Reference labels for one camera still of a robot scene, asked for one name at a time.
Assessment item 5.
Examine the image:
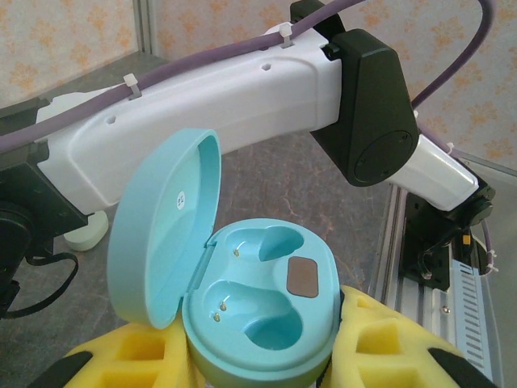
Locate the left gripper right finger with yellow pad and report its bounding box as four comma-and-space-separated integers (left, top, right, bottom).
318, 285, 498, 388

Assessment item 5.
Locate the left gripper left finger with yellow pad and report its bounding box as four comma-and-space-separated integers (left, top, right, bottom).
56, 318, 205, 388

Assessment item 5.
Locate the pale green earbud charging case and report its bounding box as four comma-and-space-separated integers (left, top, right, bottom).
65, 209, 110, 253

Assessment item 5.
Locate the light blue earbud charging case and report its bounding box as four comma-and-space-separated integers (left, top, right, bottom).
107, 128, 345, 384

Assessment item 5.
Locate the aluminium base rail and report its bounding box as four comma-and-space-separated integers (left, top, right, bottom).
365, 188, 517, 388

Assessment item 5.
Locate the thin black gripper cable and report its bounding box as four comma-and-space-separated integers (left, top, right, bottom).
0, 251, 80, 321

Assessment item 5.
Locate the perforated metal cable tray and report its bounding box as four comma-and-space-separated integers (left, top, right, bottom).
450, 258, 517, 367

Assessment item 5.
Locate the purple cable loop, right base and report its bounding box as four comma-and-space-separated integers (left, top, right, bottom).
480, 221, 500, 278

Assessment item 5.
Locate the aluminium right corner post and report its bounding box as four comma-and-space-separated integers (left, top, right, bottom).
134, 0, 162, 58

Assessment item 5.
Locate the aluminium right floor rail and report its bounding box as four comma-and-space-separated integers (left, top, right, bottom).
460, 155, 517, 177

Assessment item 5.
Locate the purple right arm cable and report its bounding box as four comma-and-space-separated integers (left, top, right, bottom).
0, 0, 498, 162

